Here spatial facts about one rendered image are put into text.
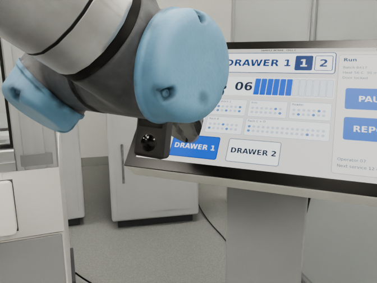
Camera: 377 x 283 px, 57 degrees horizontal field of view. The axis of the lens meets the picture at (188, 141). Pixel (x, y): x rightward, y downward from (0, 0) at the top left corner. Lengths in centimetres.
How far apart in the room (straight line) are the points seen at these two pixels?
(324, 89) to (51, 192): 58
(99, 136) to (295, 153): 345
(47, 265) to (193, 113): 68
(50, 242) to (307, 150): 56
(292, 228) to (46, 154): 52
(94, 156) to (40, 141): 326
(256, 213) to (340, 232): 103
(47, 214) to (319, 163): 55
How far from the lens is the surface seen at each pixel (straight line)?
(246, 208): 74
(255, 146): 63
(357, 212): 163
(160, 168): 65
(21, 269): 86
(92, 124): 393
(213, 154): 63
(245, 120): 66
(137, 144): 49
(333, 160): 61
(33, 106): 33
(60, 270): 87
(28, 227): 82
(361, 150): 63
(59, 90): 31
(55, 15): 20
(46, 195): 79
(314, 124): 64
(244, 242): 78
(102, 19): 20
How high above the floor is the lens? 116
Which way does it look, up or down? 13 degrees down
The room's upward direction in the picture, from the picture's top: straight up
